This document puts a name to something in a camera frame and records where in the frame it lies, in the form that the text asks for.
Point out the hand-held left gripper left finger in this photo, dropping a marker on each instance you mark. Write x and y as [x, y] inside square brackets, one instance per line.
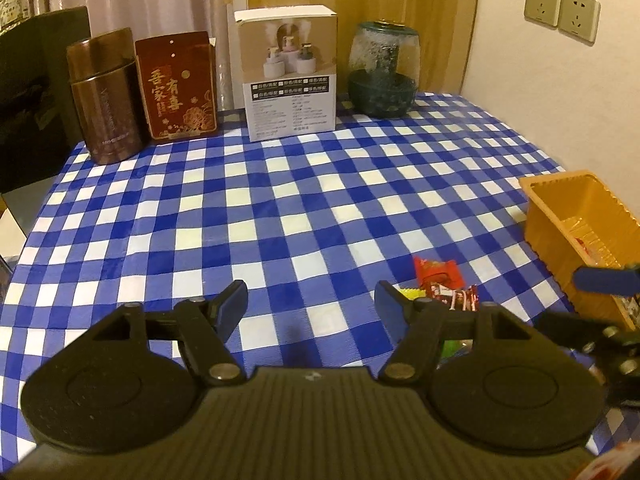
[232, 305]

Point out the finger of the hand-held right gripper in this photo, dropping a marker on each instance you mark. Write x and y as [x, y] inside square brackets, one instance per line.
[595, 280]
[575, 327]

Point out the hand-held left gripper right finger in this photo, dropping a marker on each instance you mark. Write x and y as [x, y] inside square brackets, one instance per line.
[390, 307]

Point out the plain red snack packet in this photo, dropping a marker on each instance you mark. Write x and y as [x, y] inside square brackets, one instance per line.
[582, 243]

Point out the red snack packet pale label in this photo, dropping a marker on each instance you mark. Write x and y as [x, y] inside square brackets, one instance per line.
[437, 272]

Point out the orange plastic tray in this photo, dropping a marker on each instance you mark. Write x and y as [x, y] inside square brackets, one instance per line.
[555, 230]

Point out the red striped snack packet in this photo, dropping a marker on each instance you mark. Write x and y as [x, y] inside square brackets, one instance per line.
[457, 300]

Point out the red white patterned clothing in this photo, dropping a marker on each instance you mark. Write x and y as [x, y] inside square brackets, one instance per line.
[602, 465]

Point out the blue white checkered tablecloth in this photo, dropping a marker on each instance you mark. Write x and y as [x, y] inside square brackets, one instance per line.
[280, 200]

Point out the white product box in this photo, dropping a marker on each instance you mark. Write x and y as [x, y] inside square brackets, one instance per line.
[290, 105]

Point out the red gift box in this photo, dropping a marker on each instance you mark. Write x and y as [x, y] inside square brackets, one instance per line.
[175, 90]

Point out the dark green glass jar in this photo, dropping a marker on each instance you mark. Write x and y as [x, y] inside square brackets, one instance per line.
[382, 85]

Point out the brown metal thermos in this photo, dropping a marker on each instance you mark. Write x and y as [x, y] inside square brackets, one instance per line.
[105, 105]

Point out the black monitor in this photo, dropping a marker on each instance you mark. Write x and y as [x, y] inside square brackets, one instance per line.
[35, 110]

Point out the small jar with yellow lid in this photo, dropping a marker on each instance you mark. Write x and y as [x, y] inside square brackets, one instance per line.
[11, 7]

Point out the beige wall socket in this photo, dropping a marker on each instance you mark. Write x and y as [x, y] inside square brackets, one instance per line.
[579, 15]
[542, 2]

